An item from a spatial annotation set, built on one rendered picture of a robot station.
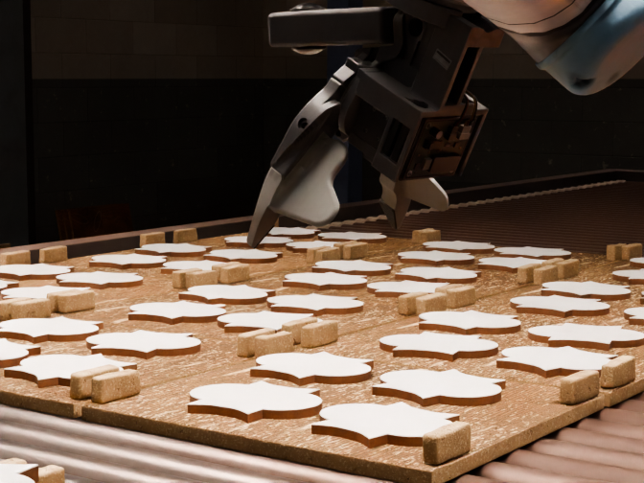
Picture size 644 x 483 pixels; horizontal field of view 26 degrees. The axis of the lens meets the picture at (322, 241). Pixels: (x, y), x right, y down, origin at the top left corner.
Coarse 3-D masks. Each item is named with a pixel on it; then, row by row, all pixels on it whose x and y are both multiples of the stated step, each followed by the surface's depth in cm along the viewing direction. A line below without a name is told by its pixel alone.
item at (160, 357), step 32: (32, 320) 183; (64, 320) 183; (0, 352) 162; (32, 352) 165; (64, 352) 167; (96, 352) 165; (128, 352) 164; (160, 352) 164; (192, 352) 166; (224, 352) 167; (0, 384) 149; (32, 384) 149; (64, 384) 148; (64, 416) 142
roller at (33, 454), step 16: (0, 448) 131; (16, 448) 130; (32, 448) 130; (48, 448) 130; (48, 464) 127; (64, 464) 126; (80, 464) 125; (96, 464) 125; (112, 464) 124; (96, 480) 123; (112, 480) 122; (128, 480) 122; (144, 480) 121; (160, 480) 120; (176, 480) 120; (192, 480) 119
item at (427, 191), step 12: (384, 180) 103; (408, 180) 102; (420, 180) 101; (432, 180) 100; (384, 192) 104; (396, 192) 103; (408, 192) 103; (420, 192) 102; (432, 192) 100; (444, 192) 99; (384, 204) 104; (396, 204) 104; (408, 204) 105; (432, 204) 101; (444, 204) 100; (396, 216) 104; (396, 228) 105
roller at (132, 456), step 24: (0, 432) 138; (24, 432) 137; (48, 432) 136; (96, 456) 130; (120, 456) 129; (144, 456) 128; (168, 456) 127; (216, 480) 122; (240, 480) 121; (264, 480) 120; (288, 480) 119
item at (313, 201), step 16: (320, 144) 94; (336, 144) 93; (304, 160) 93; (320, 160) 93; (336, 160) 93; (272, 176) 93; (288, 176) 93; (304, 176) 93; (320, 176) 93; (272, 192) 93; (288, 192) 93; (304, 192) 93; (320, 192) 92; (256, 208) 94; (272, 208) 93; (288, 208) 93; (304, 208) 92; (320, 208) 92; (336, 208) 91; (256, 224) 94; (272, 224) 95; (320, 224) 92; (256, 240) 95
